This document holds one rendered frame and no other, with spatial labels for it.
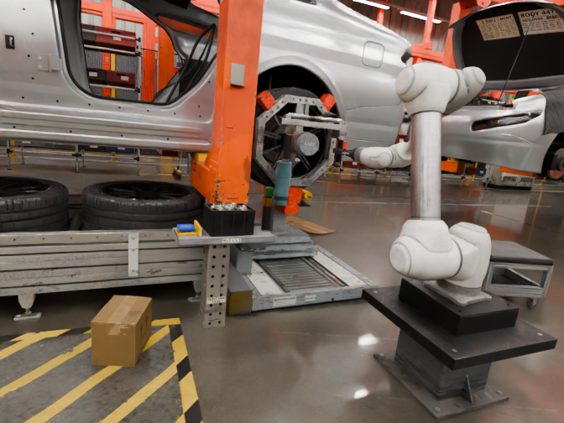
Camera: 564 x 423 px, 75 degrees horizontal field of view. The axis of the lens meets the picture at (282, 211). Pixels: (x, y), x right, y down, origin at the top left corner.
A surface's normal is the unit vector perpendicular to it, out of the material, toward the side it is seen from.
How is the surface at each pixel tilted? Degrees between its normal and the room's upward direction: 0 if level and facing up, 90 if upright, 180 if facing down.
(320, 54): 90
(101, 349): 90
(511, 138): 90
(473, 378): 90
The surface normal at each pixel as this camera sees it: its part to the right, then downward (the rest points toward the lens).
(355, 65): 0.40, 0.25
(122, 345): 0.06, 0.23
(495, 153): -0.61, 0.39
